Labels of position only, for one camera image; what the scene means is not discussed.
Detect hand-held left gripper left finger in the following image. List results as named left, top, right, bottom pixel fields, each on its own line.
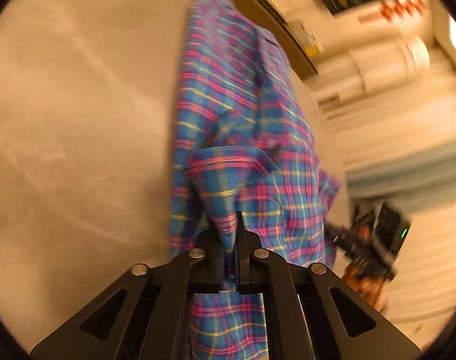
left=30, top=230, right=225, bottom=360

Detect person's right hand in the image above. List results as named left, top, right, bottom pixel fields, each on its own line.
left=342, top=260, right=390, bottom=314

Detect blue pink plaid shirt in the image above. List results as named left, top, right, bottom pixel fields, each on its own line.
left=170, top=0, right=341, bottom=360

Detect white lace curtain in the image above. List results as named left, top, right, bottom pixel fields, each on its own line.
left=312, top=34, right=432, bottom=121

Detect red hanging ornament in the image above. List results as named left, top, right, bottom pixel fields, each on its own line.
left=380, top=0, right=427, bottom=22

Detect grey television cabinet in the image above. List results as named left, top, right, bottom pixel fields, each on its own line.
left=218, top=0, right=319, bottom=80

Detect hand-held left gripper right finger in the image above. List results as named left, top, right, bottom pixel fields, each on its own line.
left=235, top=211, right=424, bottom=360

